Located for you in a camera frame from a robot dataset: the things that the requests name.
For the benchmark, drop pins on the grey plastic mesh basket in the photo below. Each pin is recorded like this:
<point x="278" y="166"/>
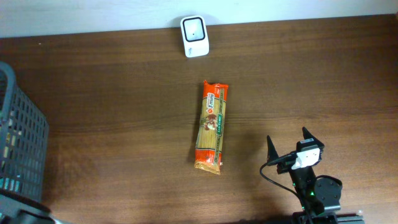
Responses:
<point x="24" y="134"/>

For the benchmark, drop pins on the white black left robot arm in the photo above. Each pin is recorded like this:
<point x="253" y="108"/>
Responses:
<point x="19" y="209"/>

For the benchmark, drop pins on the orange spaghetti packet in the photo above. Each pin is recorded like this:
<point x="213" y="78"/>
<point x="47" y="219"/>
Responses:
<point x="209" y="144"/>

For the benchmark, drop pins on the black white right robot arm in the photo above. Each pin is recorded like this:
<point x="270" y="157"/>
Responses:
<point x="318" y="195"/>

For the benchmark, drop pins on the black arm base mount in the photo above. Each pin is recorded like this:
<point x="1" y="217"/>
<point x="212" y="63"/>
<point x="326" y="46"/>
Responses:
<point x="332" y="218"/>

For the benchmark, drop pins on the white barcode scanner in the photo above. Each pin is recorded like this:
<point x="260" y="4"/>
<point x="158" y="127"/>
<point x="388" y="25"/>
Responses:
<point x="194" y="36"/>

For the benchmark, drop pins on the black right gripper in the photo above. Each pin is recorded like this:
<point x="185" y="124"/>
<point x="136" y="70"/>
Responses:
<point x="286" y="166"/>

